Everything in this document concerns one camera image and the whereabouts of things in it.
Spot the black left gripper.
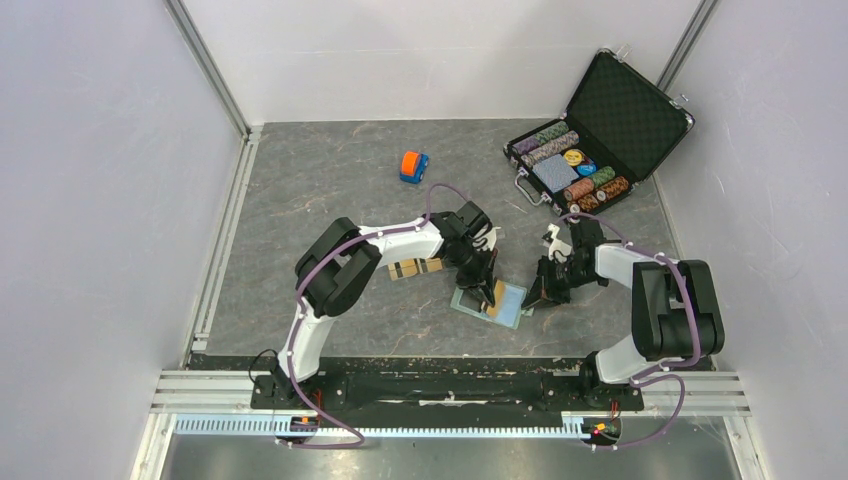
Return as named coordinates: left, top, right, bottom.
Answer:
left=449, top=240, right=497, bottom=309

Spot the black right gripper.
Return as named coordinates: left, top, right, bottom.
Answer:
left=523, top=254, right=604, bottom=310

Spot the gold striped credit card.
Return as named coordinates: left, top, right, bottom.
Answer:
left=481, top=279, right=507, bottom=318

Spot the green card holder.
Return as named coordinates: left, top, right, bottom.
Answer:
left=450, top=280, right=534, bottom=330

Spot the clear tray with cards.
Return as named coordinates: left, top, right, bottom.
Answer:
left=388, top=258, right=445, bottom=281

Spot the blue orange card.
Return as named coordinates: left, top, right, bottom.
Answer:
left=399, top=151, right=429, bottom=184

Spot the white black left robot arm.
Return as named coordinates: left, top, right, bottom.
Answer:
left=275, top=201, right=498, bottom=408

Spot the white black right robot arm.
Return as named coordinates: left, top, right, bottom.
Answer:
left=522, top=213, right=725, bottom=408

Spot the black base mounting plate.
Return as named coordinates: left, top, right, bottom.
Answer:
left=250, top=357, right=644, bottom=430

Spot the black poker chip case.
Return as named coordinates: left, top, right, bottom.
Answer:
left=503, top=48, right=695, bottom=215

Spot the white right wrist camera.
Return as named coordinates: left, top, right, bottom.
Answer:
left=542, top=223, right=572, bottom=263

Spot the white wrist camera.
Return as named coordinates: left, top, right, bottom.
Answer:
left=542, top=223, right=572, bottom=263
left=475, top=226, right=501, bottom=251

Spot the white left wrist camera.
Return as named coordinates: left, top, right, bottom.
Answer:
left=475, top=226, right=501, bottom=251

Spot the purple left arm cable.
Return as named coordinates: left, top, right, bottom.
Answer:
left=286, top=182, right=473, bottom=450

